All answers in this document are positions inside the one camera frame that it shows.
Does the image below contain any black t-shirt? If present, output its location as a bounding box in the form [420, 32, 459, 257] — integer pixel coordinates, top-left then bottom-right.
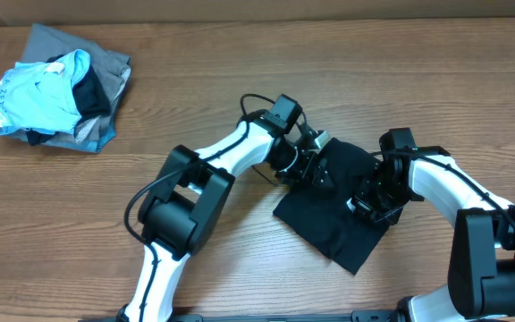
[273, 138, 391, 275]

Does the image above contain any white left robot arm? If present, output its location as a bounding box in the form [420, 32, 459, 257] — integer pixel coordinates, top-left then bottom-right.
[115, 120, 330, 321]

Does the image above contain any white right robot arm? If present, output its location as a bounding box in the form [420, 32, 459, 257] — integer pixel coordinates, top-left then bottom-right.
[348, 146, 515, 322]

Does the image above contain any grey folded garment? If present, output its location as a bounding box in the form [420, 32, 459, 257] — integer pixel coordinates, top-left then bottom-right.
[21, 24, 131, 153]

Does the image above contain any black garment in pile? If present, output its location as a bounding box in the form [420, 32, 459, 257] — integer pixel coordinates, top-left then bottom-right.
[26, 66, 111, 146]

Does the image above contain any light blue shirt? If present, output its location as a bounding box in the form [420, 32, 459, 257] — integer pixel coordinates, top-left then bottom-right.
[0, 49, 90, 135]

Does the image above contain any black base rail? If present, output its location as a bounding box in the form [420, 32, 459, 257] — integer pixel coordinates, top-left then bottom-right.
[78, 309, 401, 322]

